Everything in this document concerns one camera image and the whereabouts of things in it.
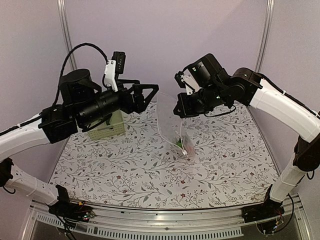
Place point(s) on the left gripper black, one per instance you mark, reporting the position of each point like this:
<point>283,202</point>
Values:
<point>139,104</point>

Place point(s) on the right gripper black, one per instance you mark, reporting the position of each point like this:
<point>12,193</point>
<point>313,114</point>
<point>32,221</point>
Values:
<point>185,111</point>

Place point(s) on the clear zip top bag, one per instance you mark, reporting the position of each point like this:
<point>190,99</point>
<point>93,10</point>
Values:
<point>170,126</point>

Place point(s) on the toy cucumber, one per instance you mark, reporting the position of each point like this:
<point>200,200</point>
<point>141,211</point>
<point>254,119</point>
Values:
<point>179,143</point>

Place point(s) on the toy carrot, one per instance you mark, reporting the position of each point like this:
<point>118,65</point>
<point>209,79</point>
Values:
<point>188,146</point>

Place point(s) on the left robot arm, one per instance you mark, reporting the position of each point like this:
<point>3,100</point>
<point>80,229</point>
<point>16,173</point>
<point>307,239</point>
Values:
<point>85,106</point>

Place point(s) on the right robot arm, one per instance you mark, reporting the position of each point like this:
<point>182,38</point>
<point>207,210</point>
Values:
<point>208,85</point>

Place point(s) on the cream plastic basket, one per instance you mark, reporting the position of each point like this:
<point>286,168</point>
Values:
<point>112,127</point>

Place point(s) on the floral table mat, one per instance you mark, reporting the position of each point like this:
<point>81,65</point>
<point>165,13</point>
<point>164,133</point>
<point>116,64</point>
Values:
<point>231,165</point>

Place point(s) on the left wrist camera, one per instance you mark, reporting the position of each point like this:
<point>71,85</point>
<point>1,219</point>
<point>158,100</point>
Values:
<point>114,67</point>

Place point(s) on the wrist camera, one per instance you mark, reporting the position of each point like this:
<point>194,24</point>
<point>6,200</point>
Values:
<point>186,81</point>
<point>114,67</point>

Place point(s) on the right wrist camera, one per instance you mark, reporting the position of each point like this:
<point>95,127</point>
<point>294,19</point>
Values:
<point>186,81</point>

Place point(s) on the left metal frame post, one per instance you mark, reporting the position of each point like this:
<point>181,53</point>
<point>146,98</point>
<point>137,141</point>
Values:
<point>62,11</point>

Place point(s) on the metal frame post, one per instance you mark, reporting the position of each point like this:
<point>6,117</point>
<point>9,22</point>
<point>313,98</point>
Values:
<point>62,11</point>
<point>265,34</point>

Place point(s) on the front aluminium rail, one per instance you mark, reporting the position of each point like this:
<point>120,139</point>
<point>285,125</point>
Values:
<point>126,223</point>

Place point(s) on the right metal frame post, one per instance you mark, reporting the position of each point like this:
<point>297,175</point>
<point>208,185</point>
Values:
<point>265,34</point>

